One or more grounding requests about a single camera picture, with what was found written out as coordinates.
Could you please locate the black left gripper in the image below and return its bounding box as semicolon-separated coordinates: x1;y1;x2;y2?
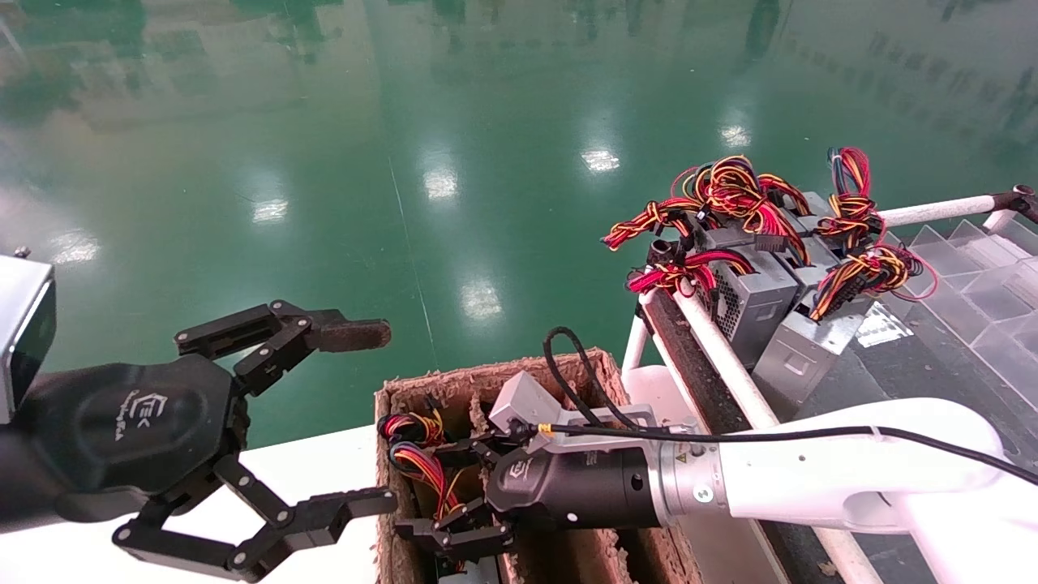
0;357;398;583

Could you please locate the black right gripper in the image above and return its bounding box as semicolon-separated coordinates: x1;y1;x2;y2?
395;430;662;556

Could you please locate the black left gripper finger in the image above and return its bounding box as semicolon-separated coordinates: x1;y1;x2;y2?
174;300;392;398

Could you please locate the power supply with coloured wires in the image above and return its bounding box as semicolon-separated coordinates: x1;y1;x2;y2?
753;243;939;423
378;410;447;445
602;154;813;268
626;243;800;370
799;146;886;260
389;442;471;520

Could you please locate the brown cardboard box with dividers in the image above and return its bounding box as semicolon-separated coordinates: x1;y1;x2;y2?
375;349;706;584

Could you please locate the short white cart pipe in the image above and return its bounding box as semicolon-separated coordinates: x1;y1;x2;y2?
620;290;658;374

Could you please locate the long white cart pipe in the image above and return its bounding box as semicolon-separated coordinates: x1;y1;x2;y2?
671;288;885;584

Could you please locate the clear plastic divider tray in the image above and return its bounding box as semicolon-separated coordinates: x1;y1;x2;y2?
880;217;1038;390

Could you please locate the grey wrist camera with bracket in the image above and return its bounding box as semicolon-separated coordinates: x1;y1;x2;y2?
489;371;700;455

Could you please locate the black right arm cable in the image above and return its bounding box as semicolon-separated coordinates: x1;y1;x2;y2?
542;326;1038;487

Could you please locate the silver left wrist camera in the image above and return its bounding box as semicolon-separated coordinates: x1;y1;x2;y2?
0;253;58;424

